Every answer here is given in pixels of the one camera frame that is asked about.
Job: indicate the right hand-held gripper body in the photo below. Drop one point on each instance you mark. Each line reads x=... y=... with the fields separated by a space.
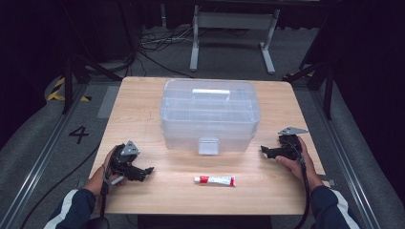
x=290 y=148

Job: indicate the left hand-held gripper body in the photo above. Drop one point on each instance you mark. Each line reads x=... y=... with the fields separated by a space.
x=121 y=162

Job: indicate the red and white ointment tube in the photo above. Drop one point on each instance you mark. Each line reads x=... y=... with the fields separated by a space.
x=216 y=180

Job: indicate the clear plastic storage box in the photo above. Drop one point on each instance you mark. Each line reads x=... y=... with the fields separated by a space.
x=210 y=114

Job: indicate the person's right hand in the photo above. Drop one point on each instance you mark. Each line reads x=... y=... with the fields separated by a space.
x=302 y=170

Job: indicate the person's left hand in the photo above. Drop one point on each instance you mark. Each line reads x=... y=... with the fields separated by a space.
x=101 y=179

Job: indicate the black metal stand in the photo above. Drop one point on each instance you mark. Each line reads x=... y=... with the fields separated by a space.
x=320 y=79
x=74 y=73

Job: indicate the yellow and black floor tape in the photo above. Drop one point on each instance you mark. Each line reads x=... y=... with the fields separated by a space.
x=57 y=92

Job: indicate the grey metal floor rail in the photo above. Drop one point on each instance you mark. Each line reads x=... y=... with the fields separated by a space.
x=347 y=159
x=41 y=159

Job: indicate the desk with grey metal frame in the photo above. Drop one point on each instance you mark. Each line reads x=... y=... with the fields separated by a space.
x=234 y=22

